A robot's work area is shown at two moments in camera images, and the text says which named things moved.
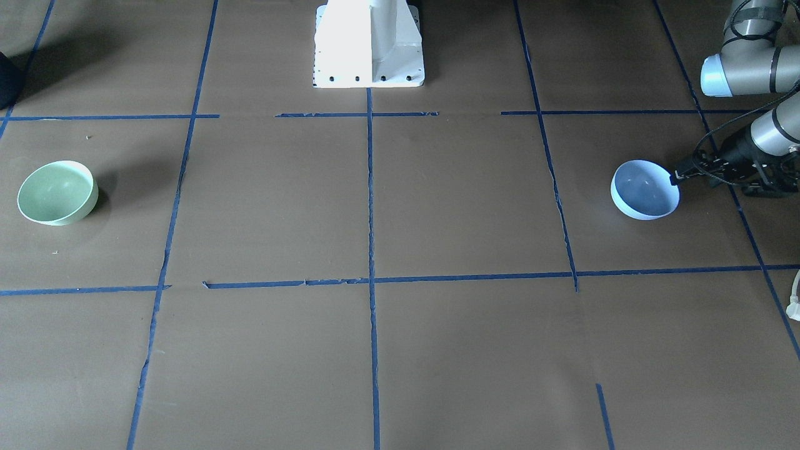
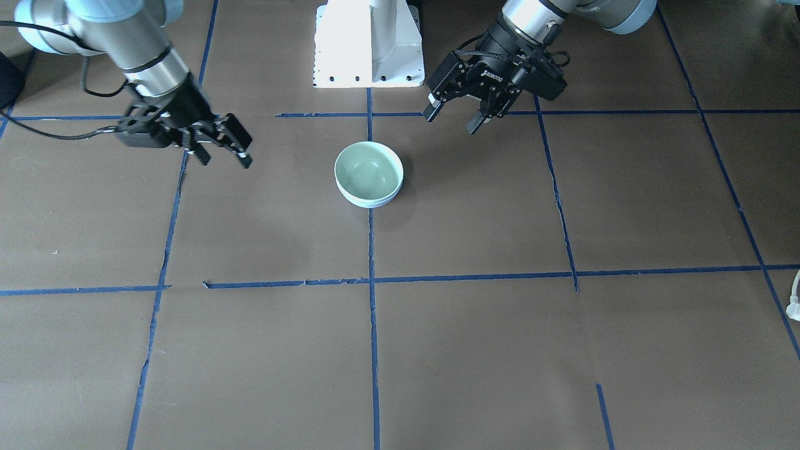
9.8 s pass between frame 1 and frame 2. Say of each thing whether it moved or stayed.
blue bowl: moved
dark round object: stayed
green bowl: moved
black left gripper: moved
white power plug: stayed
